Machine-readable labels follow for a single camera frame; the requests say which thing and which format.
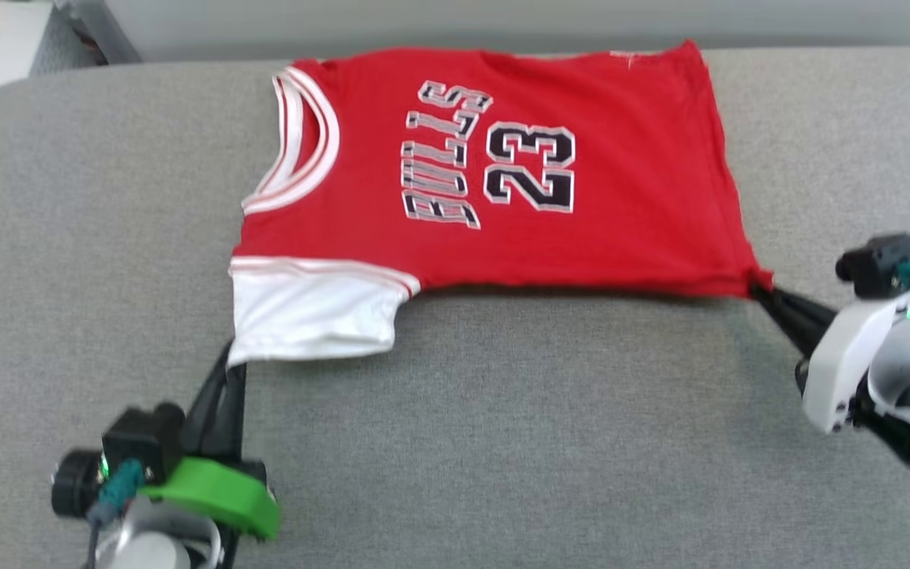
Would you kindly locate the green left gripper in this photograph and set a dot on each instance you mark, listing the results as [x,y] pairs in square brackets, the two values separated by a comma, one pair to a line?
[226,490]

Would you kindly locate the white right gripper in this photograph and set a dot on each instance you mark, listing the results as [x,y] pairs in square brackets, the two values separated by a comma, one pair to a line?
[838,371]

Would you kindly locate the red white basketball jersey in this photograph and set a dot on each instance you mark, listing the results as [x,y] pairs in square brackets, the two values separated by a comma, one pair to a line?
[621,221]

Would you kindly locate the grey fabric sofa cushion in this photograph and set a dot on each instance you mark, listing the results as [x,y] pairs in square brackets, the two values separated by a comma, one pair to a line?
[502,435]

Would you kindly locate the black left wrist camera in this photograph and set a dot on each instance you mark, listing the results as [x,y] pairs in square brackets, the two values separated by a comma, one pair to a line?
[143,438]

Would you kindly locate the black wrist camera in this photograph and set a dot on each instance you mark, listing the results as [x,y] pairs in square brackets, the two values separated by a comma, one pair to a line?
[878,265]
[143,438]

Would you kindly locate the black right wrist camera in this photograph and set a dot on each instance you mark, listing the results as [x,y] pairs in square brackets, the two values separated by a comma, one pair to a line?
[878,265]

